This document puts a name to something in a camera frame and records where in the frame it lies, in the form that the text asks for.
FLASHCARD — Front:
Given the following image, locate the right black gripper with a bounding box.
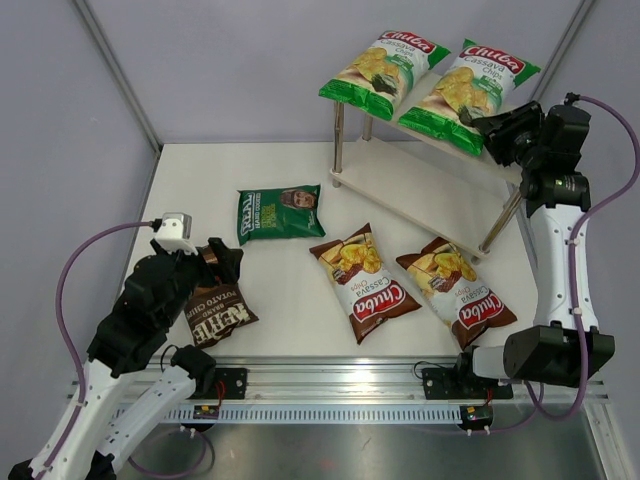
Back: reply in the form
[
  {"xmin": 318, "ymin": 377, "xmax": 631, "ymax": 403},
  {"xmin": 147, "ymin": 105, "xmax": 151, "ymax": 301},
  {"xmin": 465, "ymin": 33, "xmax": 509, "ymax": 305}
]
[{"xmin": 473, "ymin": 101, "xmax": 546, "ymax": 171}]

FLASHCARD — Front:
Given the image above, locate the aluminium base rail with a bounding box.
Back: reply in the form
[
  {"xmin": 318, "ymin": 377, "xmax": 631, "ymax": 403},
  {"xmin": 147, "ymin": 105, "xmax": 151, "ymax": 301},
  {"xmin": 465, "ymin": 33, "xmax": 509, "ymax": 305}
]
[{"xmin": 217, "ymin": 357, "xmax": 450, "ymax": 404}]

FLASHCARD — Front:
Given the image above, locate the white slotted cable duct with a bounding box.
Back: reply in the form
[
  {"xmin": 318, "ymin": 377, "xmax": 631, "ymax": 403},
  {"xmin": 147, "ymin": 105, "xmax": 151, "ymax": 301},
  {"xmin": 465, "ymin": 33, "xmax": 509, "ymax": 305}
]
[{"xmin": 162, "ymin": 404, "xmax": 461, "ymax": 425}]

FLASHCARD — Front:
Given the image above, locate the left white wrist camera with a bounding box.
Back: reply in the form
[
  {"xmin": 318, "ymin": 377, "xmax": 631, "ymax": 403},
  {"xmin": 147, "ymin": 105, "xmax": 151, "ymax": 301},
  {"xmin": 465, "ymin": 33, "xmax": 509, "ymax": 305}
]
[{"xmin": 152, "ymin": 212, "xmax": 198, "ymax": 255}]

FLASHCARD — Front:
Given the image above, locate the brown chuba chips bag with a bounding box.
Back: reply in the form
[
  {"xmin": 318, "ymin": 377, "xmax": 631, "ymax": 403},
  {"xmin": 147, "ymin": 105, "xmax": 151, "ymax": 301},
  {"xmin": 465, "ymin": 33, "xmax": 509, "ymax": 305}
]
[
  {"xmin": 309, "ymin": 224, "xmax": 421, "ymax": 343},
  {"xmin": 396, "ymin": 237, "xmax": 517, "ymax": 350}
]

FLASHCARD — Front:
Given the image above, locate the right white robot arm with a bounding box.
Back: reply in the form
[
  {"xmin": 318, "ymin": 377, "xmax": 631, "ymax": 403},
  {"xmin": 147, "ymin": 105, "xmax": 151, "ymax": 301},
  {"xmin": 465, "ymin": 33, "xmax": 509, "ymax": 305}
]
[{"xmin": 453, "ymin": 101, "xmax": 615, "ymax": 396}]

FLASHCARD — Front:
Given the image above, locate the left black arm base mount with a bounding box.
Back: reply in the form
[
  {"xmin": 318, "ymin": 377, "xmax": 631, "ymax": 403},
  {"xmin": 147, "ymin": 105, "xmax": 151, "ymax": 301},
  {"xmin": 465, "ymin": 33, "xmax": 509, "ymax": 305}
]
[{"xmin": 190, "ymin": 367, "xmax": 248, "ymax": 400}]

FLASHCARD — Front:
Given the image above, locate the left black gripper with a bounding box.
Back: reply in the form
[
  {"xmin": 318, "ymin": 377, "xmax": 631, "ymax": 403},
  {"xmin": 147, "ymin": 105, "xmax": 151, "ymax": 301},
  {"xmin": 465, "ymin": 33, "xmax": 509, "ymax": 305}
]
[{"xmin": 153, "ymin": 236, "xmax": 243, "ymax": 328}]

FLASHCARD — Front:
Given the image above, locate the green Chuba cassava chips bag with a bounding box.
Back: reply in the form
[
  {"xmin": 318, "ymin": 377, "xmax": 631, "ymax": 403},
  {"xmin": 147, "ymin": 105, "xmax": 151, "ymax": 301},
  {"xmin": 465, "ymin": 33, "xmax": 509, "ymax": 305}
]
[{"xmin": 319, "ymin": 30, "xmax": 450, "ymax": 121}]

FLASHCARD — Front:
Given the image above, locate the brown Chuba chips bag centre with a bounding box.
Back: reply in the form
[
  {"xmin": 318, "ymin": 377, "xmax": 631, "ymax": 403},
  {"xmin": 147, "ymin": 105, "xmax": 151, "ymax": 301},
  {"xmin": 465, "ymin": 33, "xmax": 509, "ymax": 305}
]
[{"xmin": 309, "ymin": 224, "xmax": 421, "ymax": 343}]

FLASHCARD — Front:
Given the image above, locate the brown Kettle sea salt bag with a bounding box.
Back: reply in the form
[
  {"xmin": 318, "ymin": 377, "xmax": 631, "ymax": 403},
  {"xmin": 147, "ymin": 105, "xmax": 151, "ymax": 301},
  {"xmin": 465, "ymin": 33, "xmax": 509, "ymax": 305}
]
[{"xmin": 184, "ymin": 276, "xmax": 259, "ymax": 349}]

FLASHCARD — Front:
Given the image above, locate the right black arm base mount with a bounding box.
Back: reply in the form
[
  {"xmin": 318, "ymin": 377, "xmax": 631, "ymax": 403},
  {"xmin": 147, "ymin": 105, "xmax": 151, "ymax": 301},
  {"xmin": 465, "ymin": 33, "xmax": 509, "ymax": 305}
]
[{"xmin": 421, "ymin": 367, "xmax": 486, "ymax": 400}]

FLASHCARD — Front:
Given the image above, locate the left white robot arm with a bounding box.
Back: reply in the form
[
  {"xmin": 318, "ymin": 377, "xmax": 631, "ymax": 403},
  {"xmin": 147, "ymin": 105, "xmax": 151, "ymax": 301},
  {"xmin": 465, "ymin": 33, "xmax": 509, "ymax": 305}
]
[{"xmin": 9, "ymin": 238, "xmax": 243, "ymax": 479}]

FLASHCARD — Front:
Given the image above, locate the dark green Real chips bag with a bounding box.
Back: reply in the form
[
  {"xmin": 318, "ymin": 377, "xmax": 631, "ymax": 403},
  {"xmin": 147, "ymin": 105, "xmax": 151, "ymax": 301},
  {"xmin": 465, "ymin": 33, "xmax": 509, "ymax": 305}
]
[{"xmin": 236, "ymin": 184, "xmax": 326, "ymax": 246}]

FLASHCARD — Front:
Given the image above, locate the brown Chuba chips bag right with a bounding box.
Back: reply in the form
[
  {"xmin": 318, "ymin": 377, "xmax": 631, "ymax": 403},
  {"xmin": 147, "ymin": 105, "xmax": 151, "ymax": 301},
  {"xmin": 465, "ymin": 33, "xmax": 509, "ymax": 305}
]
[{"xmin": 396, "ymin": 237, "xmax": 517, "ymax": 350}]

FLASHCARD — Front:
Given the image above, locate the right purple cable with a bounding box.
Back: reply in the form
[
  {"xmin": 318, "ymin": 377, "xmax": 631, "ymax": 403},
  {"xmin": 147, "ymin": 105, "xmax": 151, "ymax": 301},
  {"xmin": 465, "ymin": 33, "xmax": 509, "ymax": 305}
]
[{"xmin": 519, "ymin": 92, "xmax": 640, "ymax": 436}]

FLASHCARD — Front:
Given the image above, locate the white two-tier shelf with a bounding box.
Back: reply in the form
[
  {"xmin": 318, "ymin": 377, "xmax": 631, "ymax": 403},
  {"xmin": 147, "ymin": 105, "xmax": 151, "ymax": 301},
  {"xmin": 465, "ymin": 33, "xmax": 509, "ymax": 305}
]
[{"xmin": 330, "ymin": 102, "xmax": 521, "ymax": 258}]

